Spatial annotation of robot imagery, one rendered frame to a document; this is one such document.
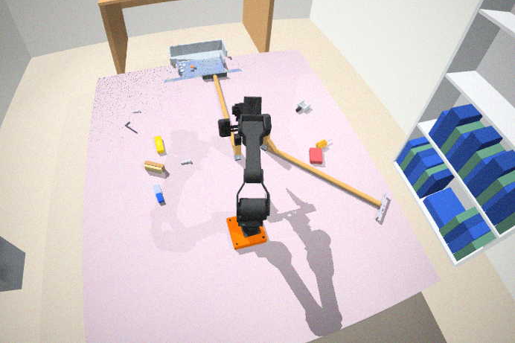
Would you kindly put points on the yellow rectangular block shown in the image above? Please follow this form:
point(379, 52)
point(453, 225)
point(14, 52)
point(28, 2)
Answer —
point(159, 145)

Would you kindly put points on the long scraper with wooden handle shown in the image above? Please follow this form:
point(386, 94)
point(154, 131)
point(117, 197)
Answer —
point(236, 140)

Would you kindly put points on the red rectangular tile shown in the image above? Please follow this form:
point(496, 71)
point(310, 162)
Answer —
point(315, 156)

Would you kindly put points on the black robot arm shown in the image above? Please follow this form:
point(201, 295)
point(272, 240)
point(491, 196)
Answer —
point(251, 212)

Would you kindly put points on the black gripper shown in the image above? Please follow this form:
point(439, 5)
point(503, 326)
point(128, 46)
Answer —
point(224, 127)

